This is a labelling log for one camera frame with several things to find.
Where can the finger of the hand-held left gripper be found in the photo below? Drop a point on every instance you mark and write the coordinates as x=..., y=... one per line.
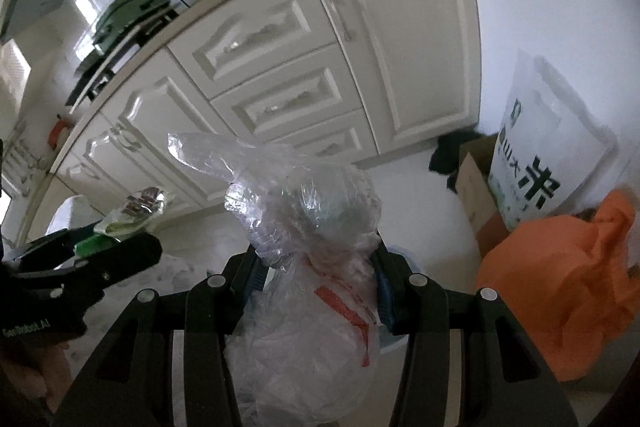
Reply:
x=40, y=252
x=125, y=262

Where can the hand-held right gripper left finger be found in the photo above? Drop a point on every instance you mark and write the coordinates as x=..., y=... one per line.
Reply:
x=256, y=279

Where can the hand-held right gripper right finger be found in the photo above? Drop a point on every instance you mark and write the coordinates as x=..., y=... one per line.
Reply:
x=385, y=302

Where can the green foil snack wrapper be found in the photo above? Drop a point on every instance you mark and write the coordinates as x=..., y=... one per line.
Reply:
x=140, y=204

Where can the clear plastic bag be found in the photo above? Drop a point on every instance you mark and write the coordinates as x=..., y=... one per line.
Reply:
x=300, y=207

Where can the person's left hand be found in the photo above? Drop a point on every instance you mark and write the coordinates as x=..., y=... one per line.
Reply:
x=45, y=369

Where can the red and white bowl stack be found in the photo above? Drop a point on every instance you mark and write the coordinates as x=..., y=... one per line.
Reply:
x=57, y=132

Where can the cardboard box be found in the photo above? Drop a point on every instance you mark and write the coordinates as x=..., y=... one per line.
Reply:
x=475, y=197

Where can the cream cabinet drawer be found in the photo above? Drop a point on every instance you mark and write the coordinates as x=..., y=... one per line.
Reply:
x=282, y=92
x=330, y=139
x=250, y=37

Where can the black cloth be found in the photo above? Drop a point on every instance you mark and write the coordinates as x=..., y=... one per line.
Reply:
x=450, y=157

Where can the orange plastic bag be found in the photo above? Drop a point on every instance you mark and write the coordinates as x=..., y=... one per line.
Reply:
x=550, y=297

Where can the black gas stove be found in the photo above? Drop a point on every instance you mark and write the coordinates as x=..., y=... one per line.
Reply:
x=107, y=72

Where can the white printed rice bag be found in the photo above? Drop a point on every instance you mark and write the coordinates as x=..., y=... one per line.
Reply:
x=545, y=132

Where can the cream base cabinet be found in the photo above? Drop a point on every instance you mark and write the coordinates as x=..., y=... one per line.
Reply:
x=410, y=57

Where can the green electric cooker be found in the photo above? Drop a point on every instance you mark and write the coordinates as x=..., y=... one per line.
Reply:
x=130, y=14

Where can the wall utensil rack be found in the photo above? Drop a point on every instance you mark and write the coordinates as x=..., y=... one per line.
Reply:
x=25, y=157

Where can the cream lattice wall cabinet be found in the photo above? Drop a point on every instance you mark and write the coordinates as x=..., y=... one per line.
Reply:
x=12, y=72

